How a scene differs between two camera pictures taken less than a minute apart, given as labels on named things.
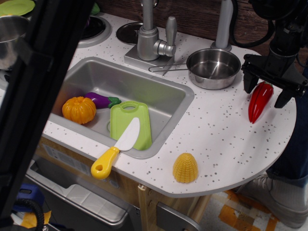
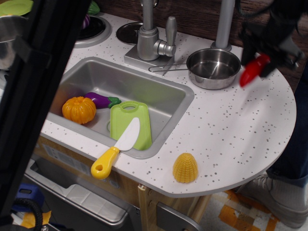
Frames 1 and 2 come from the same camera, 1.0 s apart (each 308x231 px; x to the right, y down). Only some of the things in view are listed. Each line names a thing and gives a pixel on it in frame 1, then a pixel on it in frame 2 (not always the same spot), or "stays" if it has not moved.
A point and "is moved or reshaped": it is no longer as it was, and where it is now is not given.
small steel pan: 211,69 stays
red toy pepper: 260,97 is moved or reshaped
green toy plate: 16,7 stays
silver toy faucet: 150,50 stays
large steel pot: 13,31 stays
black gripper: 281,69 to 271,41
